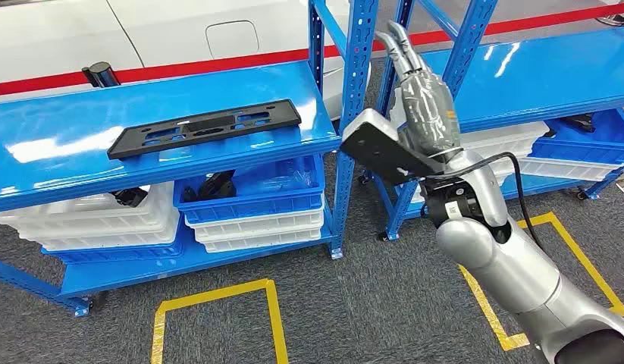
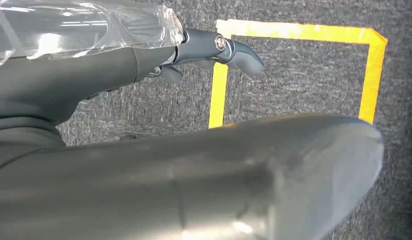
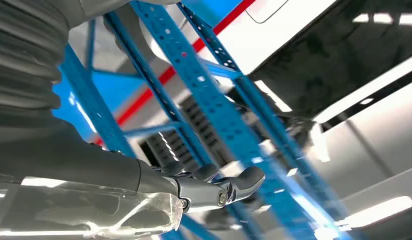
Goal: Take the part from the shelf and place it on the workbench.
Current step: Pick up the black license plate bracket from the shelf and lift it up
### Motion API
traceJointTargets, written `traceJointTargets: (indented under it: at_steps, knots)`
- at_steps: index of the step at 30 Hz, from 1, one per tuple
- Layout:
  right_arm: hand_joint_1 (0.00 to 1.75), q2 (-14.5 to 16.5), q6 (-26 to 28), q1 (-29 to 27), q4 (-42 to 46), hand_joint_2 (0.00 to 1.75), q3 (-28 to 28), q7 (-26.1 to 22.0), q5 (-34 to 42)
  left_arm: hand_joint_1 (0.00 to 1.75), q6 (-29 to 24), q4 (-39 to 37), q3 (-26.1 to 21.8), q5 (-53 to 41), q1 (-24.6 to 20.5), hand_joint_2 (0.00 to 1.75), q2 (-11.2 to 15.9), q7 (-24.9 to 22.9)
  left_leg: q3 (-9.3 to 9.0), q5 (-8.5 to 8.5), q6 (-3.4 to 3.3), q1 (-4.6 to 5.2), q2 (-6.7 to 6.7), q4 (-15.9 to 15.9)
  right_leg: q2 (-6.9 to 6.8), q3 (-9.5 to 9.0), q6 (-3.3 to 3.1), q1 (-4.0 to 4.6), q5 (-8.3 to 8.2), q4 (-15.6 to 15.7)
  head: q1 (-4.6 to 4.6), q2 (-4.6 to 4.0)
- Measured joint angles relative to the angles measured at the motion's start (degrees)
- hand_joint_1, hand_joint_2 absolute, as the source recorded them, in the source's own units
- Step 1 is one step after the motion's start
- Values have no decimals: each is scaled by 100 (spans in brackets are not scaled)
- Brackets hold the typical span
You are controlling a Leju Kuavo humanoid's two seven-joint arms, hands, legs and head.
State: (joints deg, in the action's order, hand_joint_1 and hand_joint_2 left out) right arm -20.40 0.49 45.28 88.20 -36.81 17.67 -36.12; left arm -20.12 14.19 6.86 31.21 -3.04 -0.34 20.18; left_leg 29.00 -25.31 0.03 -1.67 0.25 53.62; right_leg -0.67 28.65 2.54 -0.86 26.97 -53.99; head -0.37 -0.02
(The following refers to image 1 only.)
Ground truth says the red barrier belt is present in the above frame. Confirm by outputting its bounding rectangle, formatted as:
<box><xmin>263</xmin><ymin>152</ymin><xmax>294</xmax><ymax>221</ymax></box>
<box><xmin>0</xmin><ymin>2</ymin><xmax>624</xmax><ymax>98</ymax></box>

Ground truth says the black stanchion post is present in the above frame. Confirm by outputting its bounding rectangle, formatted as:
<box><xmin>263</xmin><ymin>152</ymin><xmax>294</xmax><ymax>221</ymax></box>
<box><xmin>81</xmin><ymin>61</ymin><xmax>122</xmax><ymax>89</ymax></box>

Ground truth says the black plastic plate bracket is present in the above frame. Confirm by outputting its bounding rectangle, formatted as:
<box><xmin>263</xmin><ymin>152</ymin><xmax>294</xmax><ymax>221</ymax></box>
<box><xmin>106</xmin><ymin>99</ymin><xmax>303</xmax><ymax>161</ymax></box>

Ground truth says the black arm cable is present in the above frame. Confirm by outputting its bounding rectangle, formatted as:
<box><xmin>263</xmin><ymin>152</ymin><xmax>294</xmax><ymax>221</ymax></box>
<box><xmin>424</xmin><ymin>152</ymin><xmax>546</xmax><ymax>253</ymax></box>

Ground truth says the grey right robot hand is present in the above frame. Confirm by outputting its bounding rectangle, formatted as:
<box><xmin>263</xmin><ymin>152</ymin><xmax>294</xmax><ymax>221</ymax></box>
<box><xmin>375</xmin><ymin>20</ymin><xmax>463</xmax><ymax>158</ymax></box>

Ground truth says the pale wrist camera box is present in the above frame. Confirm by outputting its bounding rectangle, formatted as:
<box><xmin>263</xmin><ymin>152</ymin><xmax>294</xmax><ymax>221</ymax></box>
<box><xmin>340</xmin><ymin>108</ymin><xmax>444</xmax><ymax>187</ymax></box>

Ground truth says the clear plastic bag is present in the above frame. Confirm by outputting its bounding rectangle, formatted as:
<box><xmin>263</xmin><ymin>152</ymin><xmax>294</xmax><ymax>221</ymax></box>
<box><xmin>241</xmin><ymin>158</ymin><xmax>320</xmax><ymax>197</ymax></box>

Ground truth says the blue metal shelf rack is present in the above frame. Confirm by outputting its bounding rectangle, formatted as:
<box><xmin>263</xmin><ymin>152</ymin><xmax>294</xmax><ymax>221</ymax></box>
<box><xmin>0</xmin><ymin>0</ymin><xmax>381</xmax><ymax>319</ymax></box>
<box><xmin>374</xmin><ymin>0</ymin><xmax>624</xmax><ymax>242</ymax></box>

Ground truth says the black plastic part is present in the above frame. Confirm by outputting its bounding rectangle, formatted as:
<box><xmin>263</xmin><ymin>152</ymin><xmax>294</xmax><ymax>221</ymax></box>
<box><xmin>560</xmin><ymin>113</ymin><xmax>598</xmax><ymax>135</ymax></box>
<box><xmin>109</xmin><ymin>186</ymin><xmax>151</xmax><ymax>209</ymax></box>
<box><xmin>182</xmin><ymin>169</ymin><xmax>238</xmax><ymax>203</ymax></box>

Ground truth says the white car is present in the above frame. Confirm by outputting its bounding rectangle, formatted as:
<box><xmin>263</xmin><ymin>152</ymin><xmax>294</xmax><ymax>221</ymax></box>
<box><xmin>0</xmin><ymin>0</ymin><xmax>373</xmax><ymax>121</ymax></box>

